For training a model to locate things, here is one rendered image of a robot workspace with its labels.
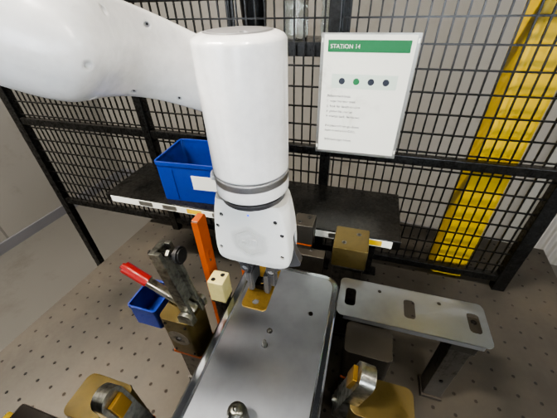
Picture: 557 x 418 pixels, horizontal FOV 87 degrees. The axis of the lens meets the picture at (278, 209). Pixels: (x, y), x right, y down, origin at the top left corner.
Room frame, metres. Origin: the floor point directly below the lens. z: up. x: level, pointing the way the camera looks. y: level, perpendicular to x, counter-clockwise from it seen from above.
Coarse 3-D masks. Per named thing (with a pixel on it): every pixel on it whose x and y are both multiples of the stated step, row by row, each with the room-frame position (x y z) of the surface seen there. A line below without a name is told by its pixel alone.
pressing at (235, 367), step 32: (288, 288) 0.42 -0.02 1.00; (320, 288) 0.42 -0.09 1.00; (224, 320) 0.34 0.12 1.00; (256, 320) 0.34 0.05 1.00; (288, 320) 0.34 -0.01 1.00; (320, 320) 0.34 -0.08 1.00; (224, 352) 0.28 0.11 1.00; (256, 352) 0.28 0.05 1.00; (288, 352) 0.27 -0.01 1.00; (320, 352) 0.27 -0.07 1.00; (192, 384) 0.22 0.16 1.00; (224, 384) 0.22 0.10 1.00; (256, 384) 0.22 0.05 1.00; (288, 384) 0.22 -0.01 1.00; (320, 384) 0.22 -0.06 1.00; (192, 416) 0.18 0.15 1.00; (224, 416) 0.18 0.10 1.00; (256, 416) 0.17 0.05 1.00; (288, 416) 0.17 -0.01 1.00
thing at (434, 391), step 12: (480, 324) 0.32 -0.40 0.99; (444, 348) 0.32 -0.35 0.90; (456, 348) 0.30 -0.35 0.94; (468, 348) 0.30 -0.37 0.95; (432, 360) 0.34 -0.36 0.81; (444, 360) 0.31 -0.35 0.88; (456, 360) 0.30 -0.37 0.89; (432, 372) 0.32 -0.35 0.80; (444, 372) 0.30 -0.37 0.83; (456, 372) 0.30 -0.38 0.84; (420, 384) 0.33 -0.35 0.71; (432, 384) 0.31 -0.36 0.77; (444, 384) 0.30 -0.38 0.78; (432, 396) 0.30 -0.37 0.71
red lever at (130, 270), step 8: (128, 264) 0.37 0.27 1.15; (128, 272) 0.36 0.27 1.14; (136, 272) 0.36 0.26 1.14; (144, 272) 0.36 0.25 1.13; (136, 280) 0.35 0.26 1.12; (144, 280) 0.35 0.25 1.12; (152, 280) 0.36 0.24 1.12; (152, 288) 0.35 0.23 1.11; (160, 288) 0.35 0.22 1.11; (168, 296) 0.34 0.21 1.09; (192, 304) 0.33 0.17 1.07
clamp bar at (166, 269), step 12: (156, 252) 0.33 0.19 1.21; (168, 252) 0.33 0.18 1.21; (180, 252) 0.33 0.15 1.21; (156, 264) 0.32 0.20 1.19; (168, 264) 0.34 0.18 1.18; (180, 264) 0.32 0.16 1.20; (168, 276) 0.32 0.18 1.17; (180, 276) 0.34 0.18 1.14; (168, 288) 0.32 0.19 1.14; (180, 288) 0.32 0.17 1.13; (192, 288) 0.34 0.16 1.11; (180, 300) 0.32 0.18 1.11; (192, 300) 0.34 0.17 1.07; (192, 312) 0.32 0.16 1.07
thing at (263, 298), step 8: (256, 280) 0.29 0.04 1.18; (248, 288) 0.29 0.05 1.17; (256, 288) 0.29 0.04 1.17; (272, 288) 0.29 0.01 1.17; (248, 296) 0.27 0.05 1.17; (256, 296) 0.27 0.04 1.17; (264, 296) 0.27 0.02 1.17; (248, 304) 0.26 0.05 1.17; (256, 304) 0.26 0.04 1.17; (264, 304) 0.26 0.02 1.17
